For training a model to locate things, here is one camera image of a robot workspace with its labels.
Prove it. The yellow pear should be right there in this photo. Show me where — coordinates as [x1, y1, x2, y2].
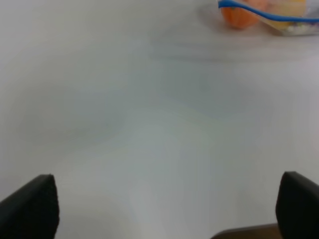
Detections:
[263, 0, 307, 30]

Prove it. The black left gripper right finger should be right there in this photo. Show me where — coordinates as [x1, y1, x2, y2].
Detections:
[276, 172, 319, 239]

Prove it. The orange fruit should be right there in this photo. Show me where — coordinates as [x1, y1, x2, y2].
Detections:
[220, 0, 267, 29]

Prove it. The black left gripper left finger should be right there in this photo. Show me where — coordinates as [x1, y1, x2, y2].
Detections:
[0, 174, 60, 239]

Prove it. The clear zip bag blue seal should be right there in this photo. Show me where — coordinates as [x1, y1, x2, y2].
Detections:
[218, 0, 319, 36]

